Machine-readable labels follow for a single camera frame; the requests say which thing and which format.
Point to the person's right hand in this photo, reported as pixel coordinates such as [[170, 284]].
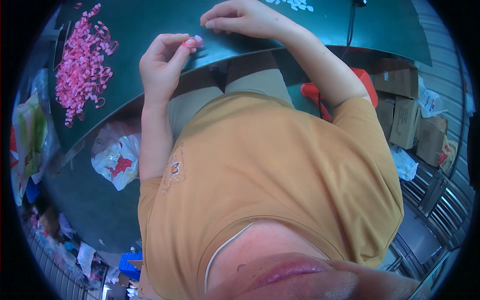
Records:
[[251, 18]]

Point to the person's left hand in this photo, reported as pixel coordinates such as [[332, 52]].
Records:
[[159, 71]]

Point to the person's right fingers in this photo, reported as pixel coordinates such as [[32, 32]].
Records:
[[221, 17]]

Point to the pink plastic clip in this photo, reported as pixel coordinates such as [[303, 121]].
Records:
[[192, 42]]

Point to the person's legs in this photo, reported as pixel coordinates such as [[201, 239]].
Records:
[[258, 83]]

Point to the heap of small white parts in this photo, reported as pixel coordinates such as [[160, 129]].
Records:
[[298, 5]]

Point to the red plastic stool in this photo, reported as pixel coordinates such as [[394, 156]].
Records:
[[311, 93]]

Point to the black device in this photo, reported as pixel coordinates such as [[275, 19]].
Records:
[[360, 2]]

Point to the pile of pink plastic pieces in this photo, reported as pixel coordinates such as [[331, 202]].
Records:
[[80, 67]]

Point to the person's body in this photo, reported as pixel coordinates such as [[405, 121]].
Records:
[[262, 168]]

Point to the black tray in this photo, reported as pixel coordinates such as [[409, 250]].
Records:
[[61, 45]]

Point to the white bag with red print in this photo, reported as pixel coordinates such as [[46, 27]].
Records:
[[116, 161]]

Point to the wide cardboard box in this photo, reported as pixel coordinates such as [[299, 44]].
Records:
[[395, 77]]

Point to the small cardboard box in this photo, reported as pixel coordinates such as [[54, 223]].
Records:
[[384, 114]]

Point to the clear plastic bag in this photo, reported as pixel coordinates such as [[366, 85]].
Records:
[[39, 80]]

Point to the tall cardboard box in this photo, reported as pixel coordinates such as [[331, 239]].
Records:
[[405, 122]]

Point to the green and white bag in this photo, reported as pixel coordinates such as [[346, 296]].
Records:
[[32, 135]]

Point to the white printed plastic bag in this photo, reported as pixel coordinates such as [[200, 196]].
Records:
[[429, 100]]

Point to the plain white plastic bag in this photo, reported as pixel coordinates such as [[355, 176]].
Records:
[[404, 164]]

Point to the open cardboard box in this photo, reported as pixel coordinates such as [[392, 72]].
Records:
[[430, 140]]

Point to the blue plastic crate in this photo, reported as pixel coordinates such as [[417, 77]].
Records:
[[130, 266]]

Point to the red printed carton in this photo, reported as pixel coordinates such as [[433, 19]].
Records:
[[448, 154]]

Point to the heap of mixed clutter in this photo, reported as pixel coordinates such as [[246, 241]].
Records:
[[63, 243]]

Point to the metal rack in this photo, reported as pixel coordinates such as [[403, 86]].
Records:
[[435, 210]]

